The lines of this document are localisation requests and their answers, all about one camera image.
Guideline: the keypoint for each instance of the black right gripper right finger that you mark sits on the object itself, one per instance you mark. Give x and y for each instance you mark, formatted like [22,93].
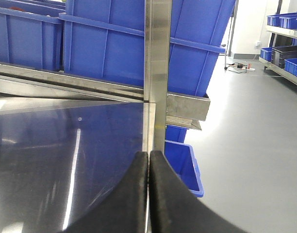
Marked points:
[174,209]

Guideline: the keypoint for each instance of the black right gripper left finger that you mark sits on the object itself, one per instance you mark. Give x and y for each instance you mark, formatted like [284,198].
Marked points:
[124,209]

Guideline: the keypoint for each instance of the blue bin on floor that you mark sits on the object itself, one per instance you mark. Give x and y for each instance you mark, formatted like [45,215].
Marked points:
[182,159]

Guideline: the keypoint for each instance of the large blue bin on rack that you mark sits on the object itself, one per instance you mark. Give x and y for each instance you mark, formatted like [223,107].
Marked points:
[104,39]

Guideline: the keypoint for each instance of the blue bin at left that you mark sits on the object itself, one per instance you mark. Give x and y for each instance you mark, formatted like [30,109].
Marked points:
[31,34]

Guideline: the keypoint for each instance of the black crate on shelf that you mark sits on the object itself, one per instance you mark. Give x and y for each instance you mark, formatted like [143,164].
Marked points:
[279,54]

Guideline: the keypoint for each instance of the background shelf rack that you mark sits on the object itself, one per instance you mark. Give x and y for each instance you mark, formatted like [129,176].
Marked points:
[283,29]

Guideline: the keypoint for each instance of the steel rack frame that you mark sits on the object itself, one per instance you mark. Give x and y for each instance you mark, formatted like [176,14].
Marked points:
[160,107]

